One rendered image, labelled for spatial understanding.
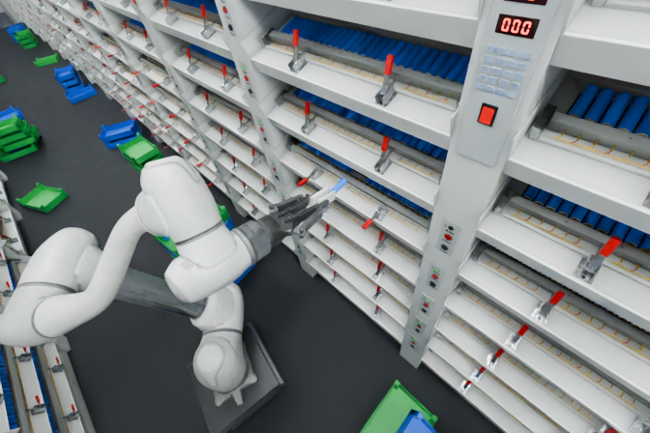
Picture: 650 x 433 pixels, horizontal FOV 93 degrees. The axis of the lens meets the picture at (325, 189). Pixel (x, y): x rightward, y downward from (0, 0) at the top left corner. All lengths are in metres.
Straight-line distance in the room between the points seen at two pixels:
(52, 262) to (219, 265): 0.57
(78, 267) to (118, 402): 1.05
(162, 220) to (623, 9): 0.72
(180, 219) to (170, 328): 1.44
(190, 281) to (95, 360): 1.59
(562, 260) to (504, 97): 0.33
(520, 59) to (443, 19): 0.12
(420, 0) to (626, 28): 0.25
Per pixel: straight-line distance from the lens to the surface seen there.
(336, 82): 0.74
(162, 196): 0.64
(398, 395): 1.68
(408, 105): 0.64
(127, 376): 2.06
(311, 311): 1.80
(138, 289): 1.21
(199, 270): 0.65
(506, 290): 0.86
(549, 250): 0.71
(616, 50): 0.47
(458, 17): 0.51
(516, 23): 0.48
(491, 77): 0.51
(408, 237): 0.88
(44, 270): 1.11
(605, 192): 0.57
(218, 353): 1.30
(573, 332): 0.87
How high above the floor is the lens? 1.65
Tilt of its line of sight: 46 degrees down
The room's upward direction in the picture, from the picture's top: 9 degrees counter-clockwise
